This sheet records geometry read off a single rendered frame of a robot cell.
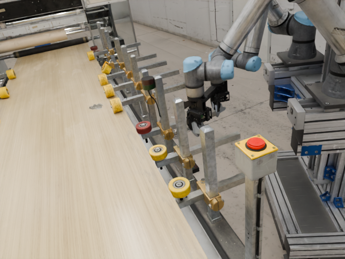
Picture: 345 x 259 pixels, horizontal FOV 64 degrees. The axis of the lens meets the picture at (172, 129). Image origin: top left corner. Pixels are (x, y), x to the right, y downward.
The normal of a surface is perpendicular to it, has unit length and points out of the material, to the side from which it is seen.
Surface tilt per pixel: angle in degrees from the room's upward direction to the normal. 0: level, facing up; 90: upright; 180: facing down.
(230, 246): 0
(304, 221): 0
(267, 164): 90
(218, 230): 0
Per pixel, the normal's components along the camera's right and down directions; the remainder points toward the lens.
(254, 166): 0.36, 0.44
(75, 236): -0.14, -0.84
